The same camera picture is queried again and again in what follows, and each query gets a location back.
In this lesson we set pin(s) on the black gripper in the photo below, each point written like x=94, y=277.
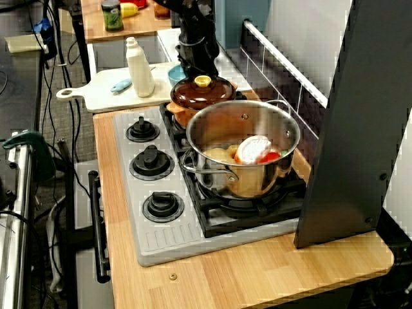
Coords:
x=201, y=58

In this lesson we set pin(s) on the light blue bowl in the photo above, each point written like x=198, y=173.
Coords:
x=175, y=77

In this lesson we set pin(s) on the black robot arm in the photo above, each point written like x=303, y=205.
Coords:
x=196, y=19

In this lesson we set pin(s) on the brown lid yellow knob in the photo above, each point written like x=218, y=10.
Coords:
x=193, y=95

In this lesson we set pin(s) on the white sink counter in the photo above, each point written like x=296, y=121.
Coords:
x=167, y=40

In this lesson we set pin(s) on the orange toy pot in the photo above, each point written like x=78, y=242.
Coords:
x=180, y=116

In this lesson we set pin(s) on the brown jar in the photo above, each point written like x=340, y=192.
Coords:
x=161, y=9

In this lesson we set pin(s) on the cream plastic bottle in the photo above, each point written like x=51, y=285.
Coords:
x=138, y=71

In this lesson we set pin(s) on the black burner grate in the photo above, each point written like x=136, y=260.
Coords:
x=175, y=136
x=244, y=222

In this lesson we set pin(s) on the red toy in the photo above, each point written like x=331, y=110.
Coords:
x=136, y=3

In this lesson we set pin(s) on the yellow toy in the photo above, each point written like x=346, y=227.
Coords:
x=128, y=10

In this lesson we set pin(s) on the black stove knob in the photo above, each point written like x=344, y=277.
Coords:
x=151, y=162
x=163, y=206
x=142, y=129

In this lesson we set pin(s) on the black tile backsplash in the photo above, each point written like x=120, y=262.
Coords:
x=289, y=90

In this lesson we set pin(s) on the yellow toy food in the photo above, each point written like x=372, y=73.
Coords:
x=219, y=154

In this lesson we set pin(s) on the green can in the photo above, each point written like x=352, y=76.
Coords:
x=112, y=16

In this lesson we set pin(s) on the white orange toy food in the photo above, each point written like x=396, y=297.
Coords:
x=254, y=149

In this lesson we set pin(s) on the light wooden cutting board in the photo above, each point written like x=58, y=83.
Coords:
x=96, y=96

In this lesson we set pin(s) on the red toy tomato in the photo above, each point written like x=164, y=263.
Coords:
x=270, y=157

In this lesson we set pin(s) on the green toy food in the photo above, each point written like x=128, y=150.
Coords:
x=282, y=152

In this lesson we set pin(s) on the stainless steel pot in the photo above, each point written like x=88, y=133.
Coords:
x=251, y=183

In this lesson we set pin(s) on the yellow paper pad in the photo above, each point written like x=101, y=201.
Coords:
x=24, y=43

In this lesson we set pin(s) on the dark side panel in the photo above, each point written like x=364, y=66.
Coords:
x=347, y=161

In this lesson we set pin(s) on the green metal clamp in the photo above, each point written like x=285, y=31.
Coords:
x=42, y=154

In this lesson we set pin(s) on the grey stove plate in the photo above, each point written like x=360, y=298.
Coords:
x=167, y=244

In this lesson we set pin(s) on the brass screw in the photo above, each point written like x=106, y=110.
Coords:
x=173, y=276

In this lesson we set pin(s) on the white oven cabinet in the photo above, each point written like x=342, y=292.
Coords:
x=83, y=273

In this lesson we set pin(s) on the silver metal rail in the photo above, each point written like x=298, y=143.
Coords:
x=17, y=225

